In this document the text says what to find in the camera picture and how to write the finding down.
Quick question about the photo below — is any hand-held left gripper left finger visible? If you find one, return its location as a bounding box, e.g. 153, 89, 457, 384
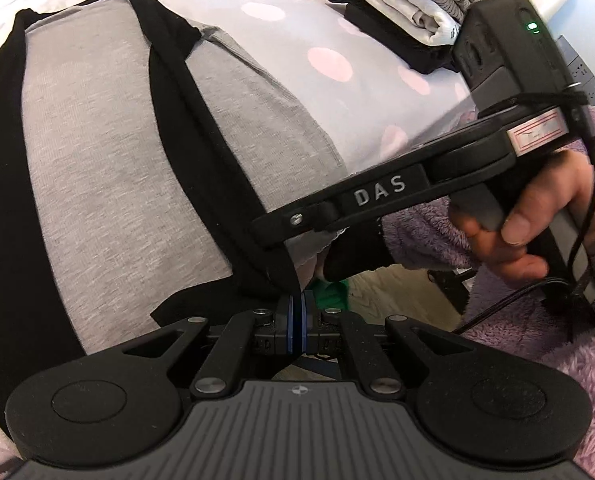
122, 295, 298, 402

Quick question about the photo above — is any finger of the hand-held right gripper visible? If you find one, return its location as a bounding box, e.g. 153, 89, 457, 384
250, 194, 347, 250

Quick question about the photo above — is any black cable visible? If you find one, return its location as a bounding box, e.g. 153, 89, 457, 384
455, 85, 595, 342

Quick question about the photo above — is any white grey folded garment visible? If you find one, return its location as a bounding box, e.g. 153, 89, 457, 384
344, 0, 464, 47

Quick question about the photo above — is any green object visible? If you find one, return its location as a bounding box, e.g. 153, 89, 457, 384
313, 281, 351, 314

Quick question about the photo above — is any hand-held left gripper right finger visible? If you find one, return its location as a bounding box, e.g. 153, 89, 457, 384
299, 292, 474, 402

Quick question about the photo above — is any grey power strip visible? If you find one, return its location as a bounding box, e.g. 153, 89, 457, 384
560, 35, 595, 109

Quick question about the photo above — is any polka dot bed sheet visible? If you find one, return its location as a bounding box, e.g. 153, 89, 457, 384
0, 0, 484, 480

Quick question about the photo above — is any black folded garment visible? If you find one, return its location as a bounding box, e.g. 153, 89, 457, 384
326, 0, 459, 74

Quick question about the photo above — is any grey and black shirt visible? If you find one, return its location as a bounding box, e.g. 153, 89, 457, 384
0, 0, 394, 436

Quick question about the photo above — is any person's right hand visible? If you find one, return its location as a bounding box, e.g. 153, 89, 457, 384
450, 149, 595, 282

